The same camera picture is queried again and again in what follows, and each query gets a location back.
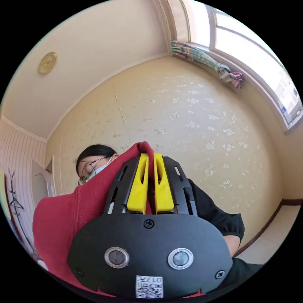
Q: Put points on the coat rack with hanger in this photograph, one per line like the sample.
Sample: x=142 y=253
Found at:
x=16 y=203

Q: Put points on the patterned curtain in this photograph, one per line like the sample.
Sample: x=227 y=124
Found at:
x=203 y=62

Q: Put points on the round gold ceiling lamp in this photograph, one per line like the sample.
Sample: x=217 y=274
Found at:
x=48 y=62

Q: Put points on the white door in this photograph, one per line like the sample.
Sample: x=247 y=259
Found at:
x=43 y=180

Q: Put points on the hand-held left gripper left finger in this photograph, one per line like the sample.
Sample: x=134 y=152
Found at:
x=137 y=189

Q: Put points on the window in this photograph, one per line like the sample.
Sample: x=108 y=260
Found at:
x=248 y=59

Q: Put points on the person's body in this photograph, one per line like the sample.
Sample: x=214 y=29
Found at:
x=213 y=213

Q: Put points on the red long sleeve shirt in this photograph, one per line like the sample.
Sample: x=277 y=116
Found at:
x=61 y=222

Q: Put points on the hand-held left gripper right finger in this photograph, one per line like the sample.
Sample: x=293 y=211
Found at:
x=163 y=191

